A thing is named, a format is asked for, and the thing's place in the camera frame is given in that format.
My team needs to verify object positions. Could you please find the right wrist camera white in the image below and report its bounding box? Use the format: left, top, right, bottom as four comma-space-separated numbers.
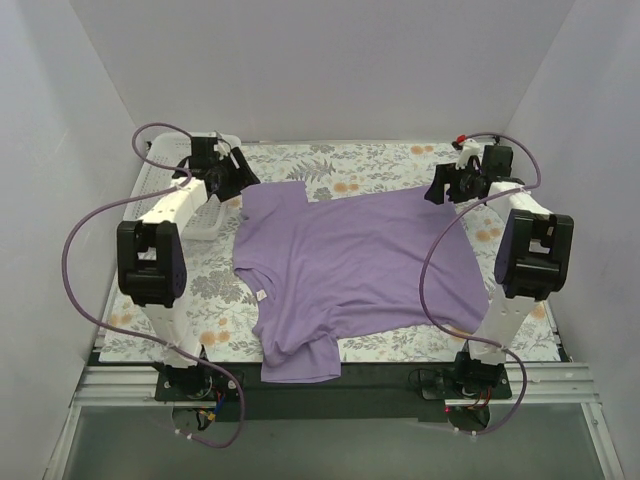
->
452, 135, 481, 169

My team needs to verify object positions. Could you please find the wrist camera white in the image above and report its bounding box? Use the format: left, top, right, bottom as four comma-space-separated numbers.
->
452, 135, 481, 169
210, 132, 241, 158

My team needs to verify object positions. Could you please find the white plastic basket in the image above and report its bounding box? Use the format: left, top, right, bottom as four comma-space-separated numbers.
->
124, 132, 226, 241

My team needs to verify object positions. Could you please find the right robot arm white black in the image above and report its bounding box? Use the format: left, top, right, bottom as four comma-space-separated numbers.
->
425, 136, 574, 398

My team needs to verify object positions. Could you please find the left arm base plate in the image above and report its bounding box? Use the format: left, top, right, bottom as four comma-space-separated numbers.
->
153, 363, 244, 402

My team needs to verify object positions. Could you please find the aluminium frame rail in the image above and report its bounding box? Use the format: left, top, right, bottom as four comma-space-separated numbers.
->
72, 364, 172, 407

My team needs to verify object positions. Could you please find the purple t shirt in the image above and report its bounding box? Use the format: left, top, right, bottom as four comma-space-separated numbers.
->
233, 181, 489, 383

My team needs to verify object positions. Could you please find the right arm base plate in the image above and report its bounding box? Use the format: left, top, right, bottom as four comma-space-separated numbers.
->
407, 364, 512, 401

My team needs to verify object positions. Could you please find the purple cable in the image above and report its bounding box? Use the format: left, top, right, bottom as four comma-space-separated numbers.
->
418, 132, 545, 437
60, 122, 246, 449

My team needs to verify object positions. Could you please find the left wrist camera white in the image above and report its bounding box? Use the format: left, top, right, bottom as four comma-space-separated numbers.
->
210, 132, 241, 158

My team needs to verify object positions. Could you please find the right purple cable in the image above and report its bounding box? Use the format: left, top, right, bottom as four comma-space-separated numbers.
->
418, 132, 545, 437

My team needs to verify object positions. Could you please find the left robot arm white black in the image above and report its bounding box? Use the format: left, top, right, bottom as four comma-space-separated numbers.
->
116, 132, 259, 400

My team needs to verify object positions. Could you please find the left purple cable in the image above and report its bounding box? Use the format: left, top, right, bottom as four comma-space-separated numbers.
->
60, 122, 246, 449

